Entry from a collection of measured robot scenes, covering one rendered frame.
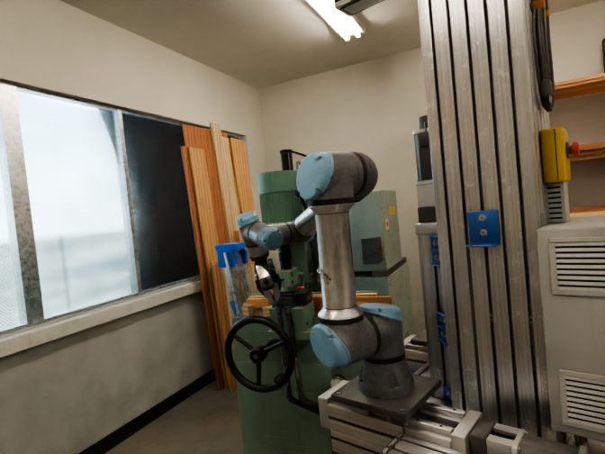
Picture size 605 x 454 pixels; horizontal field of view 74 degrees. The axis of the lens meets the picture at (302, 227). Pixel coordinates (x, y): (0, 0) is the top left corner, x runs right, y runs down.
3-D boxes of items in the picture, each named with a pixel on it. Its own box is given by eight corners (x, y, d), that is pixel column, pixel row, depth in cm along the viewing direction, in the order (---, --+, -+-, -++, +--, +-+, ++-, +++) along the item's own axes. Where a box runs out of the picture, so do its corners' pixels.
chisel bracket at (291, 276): (276, 291, 179) (275, 271, 178) (288, 285, 192) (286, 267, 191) (292, 290, 176) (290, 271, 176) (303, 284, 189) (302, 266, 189)
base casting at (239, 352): (232, 360, 175) (230, 340, 175) (284, 322, 229) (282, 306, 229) (331, 364, 160) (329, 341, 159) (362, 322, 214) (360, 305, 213)
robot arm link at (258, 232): (293, 225, 131) (275, 219, 139) (263, 229, 124) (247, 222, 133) (293, 249, 133) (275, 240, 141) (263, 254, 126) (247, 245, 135)
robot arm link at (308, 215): (387, 143, 109) (300, 220, 147) (356, 142, 103) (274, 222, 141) (403, 181, 106) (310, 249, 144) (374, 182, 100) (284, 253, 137)
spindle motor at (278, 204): (257, 245, 176) (249, 174, 175) (274, 241, 193) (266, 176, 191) (294, 242, 170) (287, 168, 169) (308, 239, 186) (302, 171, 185)
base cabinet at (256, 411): (248, 520, 178) (231, 360, 175) (295, 444, 232) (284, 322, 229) (347, 539, 162) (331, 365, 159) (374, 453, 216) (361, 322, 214)
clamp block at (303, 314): (270, 331, 158) (267, 308, 157) (284, 322, 170) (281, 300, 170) (305, 331, 152) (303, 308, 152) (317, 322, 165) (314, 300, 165)
